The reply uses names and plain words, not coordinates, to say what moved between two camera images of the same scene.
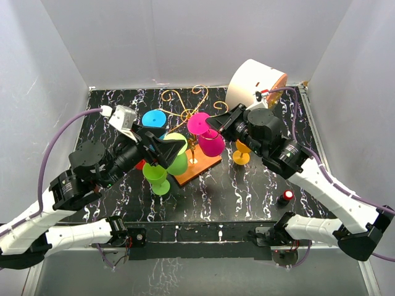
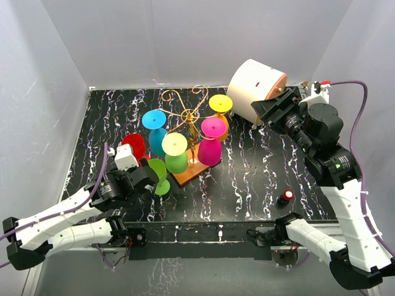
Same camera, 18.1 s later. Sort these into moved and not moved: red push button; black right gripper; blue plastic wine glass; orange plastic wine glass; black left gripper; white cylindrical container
Moved: black right gripper; black left gripper; orange plastic wine glass
Not moved: red push button; blue plastic wine glass; white cylindrical container
